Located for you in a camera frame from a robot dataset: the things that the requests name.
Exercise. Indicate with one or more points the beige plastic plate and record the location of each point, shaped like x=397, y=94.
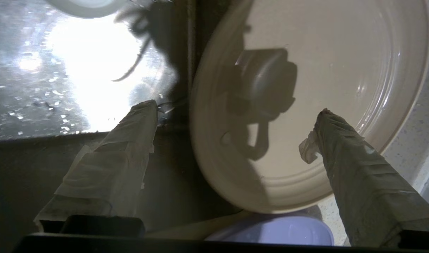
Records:
x=341, y=52

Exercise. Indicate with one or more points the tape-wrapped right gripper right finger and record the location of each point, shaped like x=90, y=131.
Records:
x=369, y=189

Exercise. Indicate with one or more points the white bowl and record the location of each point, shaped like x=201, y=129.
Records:
x=86, y=8

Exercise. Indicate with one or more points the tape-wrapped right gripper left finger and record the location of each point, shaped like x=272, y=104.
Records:
x=112, y=168

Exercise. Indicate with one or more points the stainless steel sink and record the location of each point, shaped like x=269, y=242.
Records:
x=24, y=88

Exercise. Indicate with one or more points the purple plastic plate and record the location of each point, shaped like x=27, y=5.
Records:
x=281, y=232

